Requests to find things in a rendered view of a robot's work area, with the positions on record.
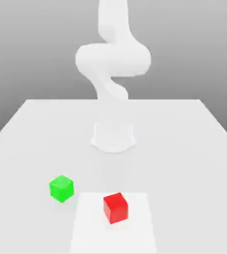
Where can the small green cube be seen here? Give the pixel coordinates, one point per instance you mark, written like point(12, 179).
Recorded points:
point(61, 188)

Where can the small red cube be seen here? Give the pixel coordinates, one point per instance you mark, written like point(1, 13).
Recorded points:
point(116, 208)

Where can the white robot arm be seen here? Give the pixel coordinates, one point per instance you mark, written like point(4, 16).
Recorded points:
point(113, 59)

